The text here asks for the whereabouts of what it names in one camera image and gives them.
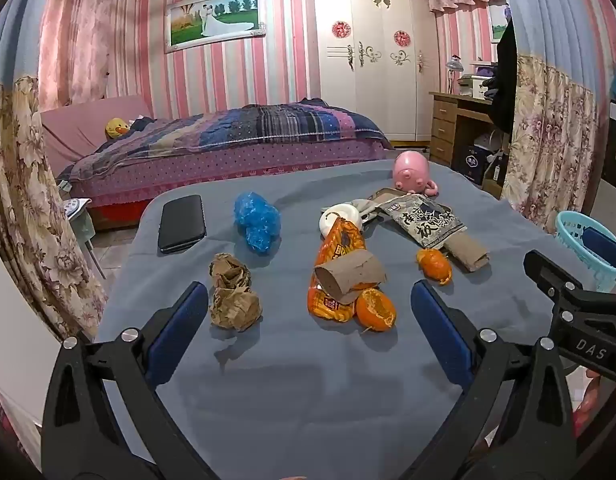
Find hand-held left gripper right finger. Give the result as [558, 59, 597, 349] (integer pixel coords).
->
[410, 280, 576, 480]

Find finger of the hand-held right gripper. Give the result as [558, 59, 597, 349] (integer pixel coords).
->
[523, 250, 616, 331]
[583, 227, 616, 273]

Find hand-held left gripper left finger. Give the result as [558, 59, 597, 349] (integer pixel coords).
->
[42, 281, 223, 480]

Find light blue plastic basket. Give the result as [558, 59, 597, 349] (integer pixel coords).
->
[554, 210, 616, 293]

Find orange peel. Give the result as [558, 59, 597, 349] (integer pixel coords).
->
[355, 287, 397, 333]
[416, 248, 453, 286]

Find grey printed snack packet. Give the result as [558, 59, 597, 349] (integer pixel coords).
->
[378, 195, 468, 250]

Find orange snack packet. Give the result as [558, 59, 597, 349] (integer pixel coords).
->
[307, 217, 383, 323]

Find white round container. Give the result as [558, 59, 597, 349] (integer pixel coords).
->
[319, 202, 361, 237]

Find person's right hand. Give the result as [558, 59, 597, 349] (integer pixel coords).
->
[573, 370, 606, 441]

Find crumpled brown paper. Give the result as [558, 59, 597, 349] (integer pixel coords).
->
[209, 252, 263, 332]

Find black phone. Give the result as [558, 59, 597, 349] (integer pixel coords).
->
[158, 194, 207, 254]

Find round cardboard tube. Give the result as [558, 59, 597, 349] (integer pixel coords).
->
[314, 250, 387, 306]

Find grey blanket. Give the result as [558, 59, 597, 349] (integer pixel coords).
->
[92, 160, 604, 480]

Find blue plastic bag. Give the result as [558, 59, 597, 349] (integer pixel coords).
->
[234, 191, 282, 256]

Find floral curtain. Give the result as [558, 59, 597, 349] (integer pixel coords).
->
[0, 0, 108, 341]
[500, 0, 614, 233]

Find black cardboard box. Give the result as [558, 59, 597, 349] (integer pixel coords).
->
[460, 145, 489, 183]

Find pink octopus toy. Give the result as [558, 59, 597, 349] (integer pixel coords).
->
[392, 150, 441, 198]

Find bed with purple sheet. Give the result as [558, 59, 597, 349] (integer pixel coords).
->
[58, 97, 393, 233]

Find wooden desk with drawers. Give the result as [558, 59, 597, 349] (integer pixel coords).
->
[429, 91, 509, 166]

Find dark hanging clothes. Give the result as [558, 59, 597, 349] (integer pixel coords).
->
[490, 17, 518, 136]

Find plaid quilt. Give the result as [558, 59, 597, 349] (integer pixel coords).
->
[70, 100, 389, 183]

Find white printer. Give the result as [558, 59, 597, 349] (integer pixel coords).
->
[458, 74, 489, 98]

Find pink headboard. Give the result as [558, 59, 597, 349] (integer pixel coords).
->
[40, 94, 153, 176]

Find desk lamp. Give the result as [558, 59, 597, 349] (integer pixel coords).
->
[445, 55, 464, 95]

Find white wardrobe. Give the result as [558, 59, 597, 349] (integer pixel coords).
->
[308, 0, 441, 143]

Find pink curtain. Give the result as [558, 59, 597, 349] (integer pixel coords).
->
[38, 0, 138, 111]

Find framed wedding picture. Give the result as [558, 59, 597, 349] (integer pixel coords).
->
[164, 0, 267, 54]

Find small framed wall picture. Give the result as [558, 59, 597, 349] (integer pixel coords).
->
[488, 4, 511, 41]

